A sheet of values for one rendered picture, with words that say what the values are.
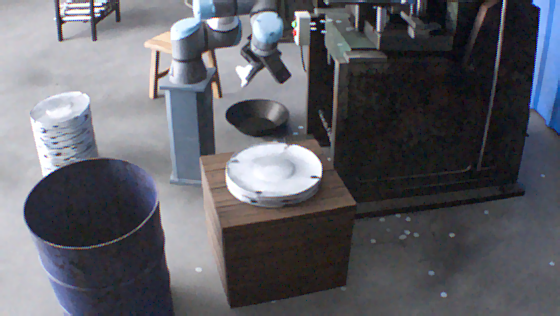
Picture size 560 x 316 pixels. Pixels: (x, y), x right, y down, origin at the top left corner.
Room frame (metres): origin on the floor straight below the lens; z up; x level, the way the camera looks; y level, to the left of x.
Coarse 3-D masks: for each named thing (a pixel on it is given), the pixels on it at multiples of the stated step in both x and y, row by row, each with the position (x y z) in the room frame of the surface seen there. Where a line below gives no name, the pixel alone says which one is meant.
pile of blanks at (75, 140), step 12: (72, 120) 1.94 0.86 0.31; (84, 120) 1.98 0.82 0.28; (36, 132) 1.92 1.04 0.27; (48, 132) 1.89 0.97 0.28; (60, 132) 1.90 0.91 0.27; (72, 132) 1.93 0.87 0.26; (84, 132) 1.97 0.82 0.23; (36, 144) 1.95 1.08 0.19; (48, 144) 1.90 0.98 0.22; (60, 144) 1.89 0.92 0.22; (72, 144) 1.92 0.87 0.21; (84, 144) 1.96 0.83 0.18; (48, 156) 1.89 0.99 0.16; (60, 156) 1.89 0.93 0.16; (72, 156) 1.91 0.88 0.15; (84, 156) 1.95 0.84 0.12; (96, 156) 2.04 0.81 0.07; (48, 168) 1.90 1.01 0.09
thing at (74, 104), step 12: (48, 96) 2.14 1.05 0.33; (60, 96) 2.14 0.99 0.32; (72, 96) 2.14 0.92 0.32; (84, 96) 2.13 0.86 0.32; (36, 108) 2.03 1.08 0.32; (48, 108) 2.02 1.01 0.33; (60, 108) 2.01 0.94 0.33; (72, 108) 2.02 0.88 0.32; (84, 108) 2.02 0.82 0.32; (36, 120) 1.93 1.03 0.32; (48, 120) 1.92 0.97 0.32; (60, 120) 1.92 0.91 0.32
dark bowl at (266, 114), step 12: (228, 108) 2.46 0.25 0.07; (240, 108) 2.51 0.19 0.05; (252, 108) 2.53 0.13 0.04; (264, 108) 2.52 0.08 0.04; (276, 108) 2.50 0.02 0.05; (228, 120) 2.37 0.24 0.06; (240, 120) 2.46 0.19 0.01; (252, 120) 2.47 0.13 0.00; (264, 120) 2.47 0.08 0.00; (276, 120) 2.45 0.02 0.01; (252, 132) 2.29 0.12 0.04; (264, 132) 2.29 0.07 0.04
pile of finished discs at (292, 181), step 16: (256, 144) 1.62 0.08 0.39; (272, 144) 1.63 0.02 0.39; (240, 160) 1.53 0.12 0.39; (256, 160) 1.53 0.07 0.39; (272, 160) 1.52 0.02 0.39; (288, 160) 1.53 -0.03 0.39; (304, 160) 1.53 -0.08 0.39; (240, 176) 1.45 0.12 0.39; (256, 176) 1.44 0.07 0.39; (272, 176) 1.44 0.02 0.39; (288, 176) 1.44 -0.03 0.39; (304, 176) 1.45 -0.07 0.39; (320, 176) 1.45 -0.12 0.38; (240, 192) 1.37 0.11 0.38; (256, 192) 1.38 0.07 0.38; (272, 192) 1.37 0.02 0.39; (288, 192) 1.37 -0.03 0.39; (304, 192) 1.37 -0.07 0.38
